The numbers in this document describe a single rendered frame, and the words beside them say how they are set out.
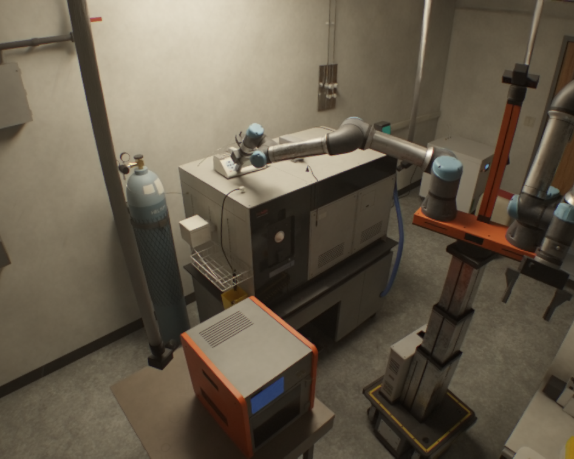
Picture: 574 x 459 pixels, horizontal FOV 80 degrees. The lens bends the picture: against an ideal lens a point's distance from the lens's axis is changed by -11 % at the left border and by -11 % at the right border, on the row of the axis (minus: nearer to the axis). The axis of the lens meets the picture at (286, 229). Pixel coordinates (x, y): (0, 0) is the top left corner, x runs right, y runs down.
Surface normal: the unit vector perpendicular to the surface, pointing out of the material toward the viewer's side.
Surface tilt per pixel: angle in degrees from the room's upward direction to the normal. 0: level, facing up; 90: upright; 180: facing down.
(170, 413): 0
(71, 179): 90
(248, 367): 0
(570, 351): 0
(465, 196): 90
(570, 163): 90
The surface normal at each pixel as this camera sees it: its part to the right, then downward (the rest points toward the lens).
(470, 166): -0.75, 0.35
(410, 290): 0.00, -0.85
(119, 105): 0.66, 0.40
